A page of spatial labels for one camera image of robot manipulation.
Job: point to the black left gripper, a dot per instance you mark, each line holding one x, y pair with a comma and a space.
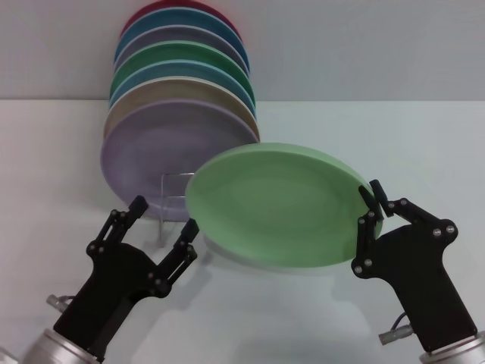
110, 280

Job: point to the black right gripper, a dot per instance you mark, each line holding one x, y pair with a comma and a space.
420, 273

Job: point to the light green plate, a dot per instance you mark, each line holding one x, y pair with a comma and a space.
276, 204

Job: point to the lilac purple plate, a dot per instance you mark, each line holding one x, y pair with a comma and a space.
151, 151

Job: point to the beige plate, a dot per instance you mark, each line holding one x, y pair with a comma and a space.
178, 91

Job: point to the light blue plate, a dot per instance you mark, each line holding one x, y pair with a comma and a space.
178, 70

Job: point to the dark green plate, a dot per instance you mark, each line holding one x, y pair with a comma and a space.
178, 53

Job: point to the grey lavender plate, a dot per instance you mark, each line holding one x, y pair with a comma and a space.
178, 36

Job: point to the teal blue plate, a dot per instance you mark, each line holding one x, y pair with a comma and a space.
178, 19

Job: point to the crimson red plate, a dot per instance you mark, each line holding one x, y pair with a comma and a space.
151, 7

